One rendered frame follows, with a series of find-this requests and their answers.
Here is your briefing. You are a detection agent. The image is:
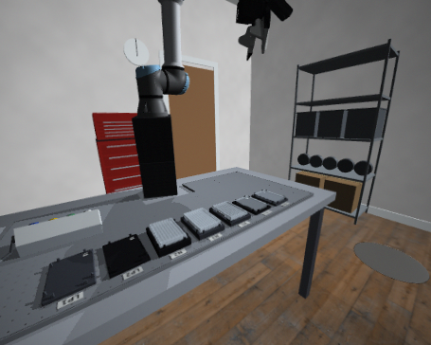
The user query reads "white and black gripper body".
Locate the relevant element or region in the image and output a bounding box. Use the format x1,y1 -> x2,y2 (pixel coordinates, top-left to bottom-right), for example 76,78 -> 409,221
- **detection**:
236,0 -> 270,25

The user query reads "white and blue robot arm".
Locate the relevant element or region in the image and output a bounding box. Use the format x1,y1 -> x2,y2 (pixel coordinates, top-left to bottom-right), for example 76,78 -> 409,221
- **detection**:
135,0 -> 293,118

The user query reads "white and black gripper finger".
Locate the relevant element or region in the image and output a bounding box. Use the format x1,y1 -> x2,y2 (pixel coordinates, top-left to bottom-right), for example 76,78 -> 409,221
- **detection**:
248,3 -> 271,54
238,24 -> 256,61

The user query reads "grey operator panel with coloured buttons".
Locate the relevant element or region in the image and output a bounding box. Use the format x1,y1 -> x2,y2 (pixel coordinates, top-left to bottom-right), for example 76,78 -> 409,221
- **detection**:
0,209 -> 103,263

